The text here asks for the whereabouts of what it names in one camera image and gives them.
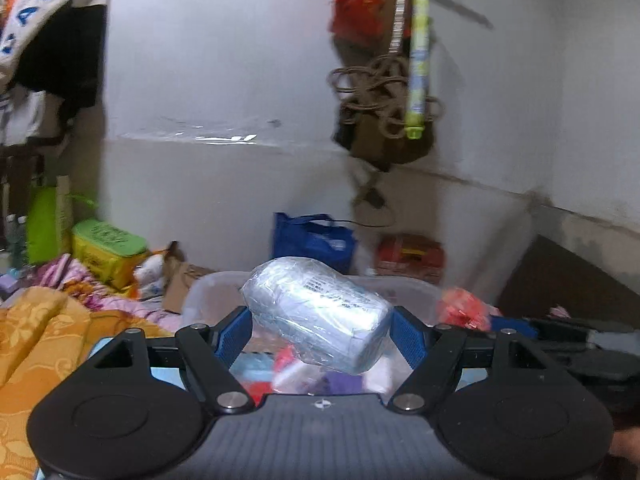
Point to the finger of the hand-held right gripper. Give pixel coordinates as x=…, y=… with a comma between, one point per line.
x=515, y=327

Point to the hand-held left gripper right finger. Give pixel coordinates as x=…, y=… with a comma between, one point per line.
x=409, y=334

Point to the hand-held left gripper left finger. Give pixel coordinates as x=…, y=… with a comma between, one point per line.
x=231, y=332

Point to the white plastic basket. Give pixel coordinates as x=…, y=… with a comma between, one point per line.
x=210, y=292

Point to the clear bottle strawberry label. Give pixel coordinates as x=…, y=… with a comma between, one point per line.
x=289, y=364

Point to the purple white small box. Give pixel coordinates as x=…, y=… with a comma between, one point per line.
x=342, y=385

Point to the plastic-wrapped white roll pack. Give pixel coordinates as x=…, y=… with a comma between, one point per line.
x=315, y=310

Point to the brown cardboard box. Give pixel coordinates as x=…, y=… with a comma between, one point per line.
x=187, y=280

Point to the dark wooden headboard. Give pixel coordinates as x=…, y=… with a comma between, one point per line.
x=565, y=280

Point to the red carton box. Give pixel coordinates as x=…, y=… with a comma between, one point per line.
x=410, y=260

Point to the white red snack packet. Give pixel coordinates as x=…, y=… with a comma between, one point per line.
x=150, y=277

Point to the blue shopping bag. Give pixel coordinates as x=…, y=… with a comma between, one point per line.
x=310, y=245

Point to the yellow-green tin box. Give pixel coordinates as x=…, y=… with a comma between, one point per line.
x=107, y=247

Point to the magenta floral blanket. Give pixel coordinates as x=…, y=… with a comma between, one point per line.
x=75, y=275

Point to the dark olive hanging bag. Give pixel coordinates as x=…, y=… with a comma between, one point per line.
x=395, y=150

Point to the orange patterned blanket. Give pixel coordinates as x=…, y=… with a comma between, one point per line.
x=40, y=350

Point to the green paper bag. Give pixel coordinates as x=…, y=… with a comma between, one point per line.
x=47, y=225

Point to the white black-trimmed garment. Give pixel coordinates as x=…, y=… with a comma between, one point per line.
x=25, y=115

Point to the black hanging garment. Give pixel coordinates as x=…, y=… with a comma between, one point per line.
x=60, y=60

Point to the red hanging bag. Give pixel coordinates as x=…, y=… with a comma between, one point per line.
x=360, y=7

